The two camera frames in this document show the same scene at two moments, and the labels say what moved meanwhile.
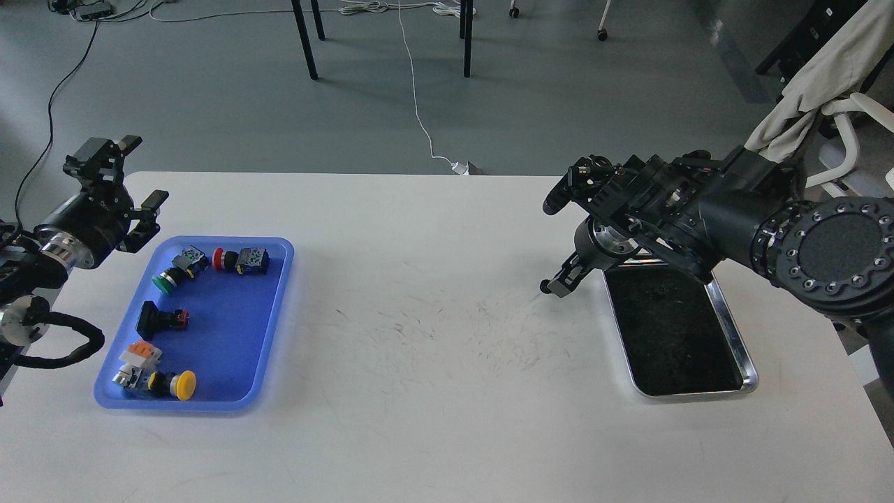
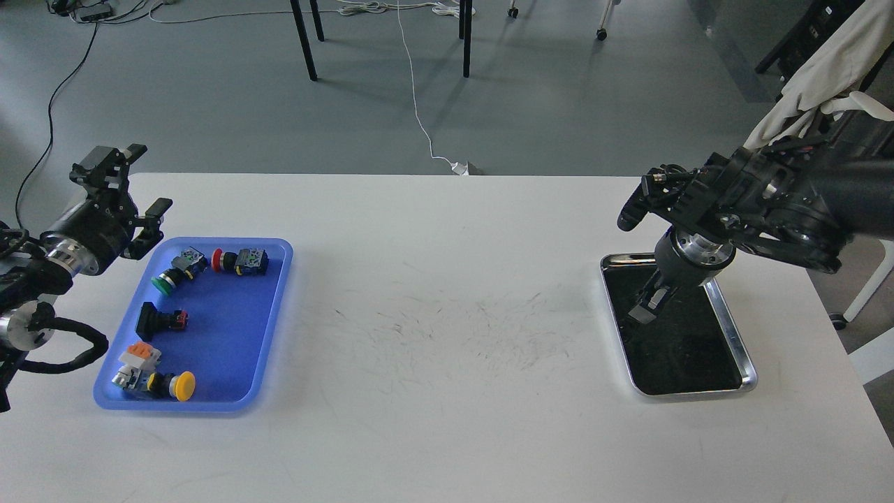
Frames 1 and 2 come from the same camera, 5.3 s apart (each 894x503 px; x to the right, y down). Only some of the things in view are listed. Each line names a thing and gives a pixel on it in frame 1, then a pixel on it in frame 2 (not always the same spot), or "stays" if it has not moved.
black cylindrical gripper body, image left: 81,232 stays
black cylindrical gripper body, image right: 599,246 -> 686,260
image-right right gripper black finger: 557,283 -> 642,312
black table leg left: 304,36 stays
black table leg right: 466,19 stays
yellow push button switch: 181,383 stays
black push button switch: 151,321 stays
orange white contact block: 142,354 stays
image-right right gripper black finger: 575,276 -> 660,292
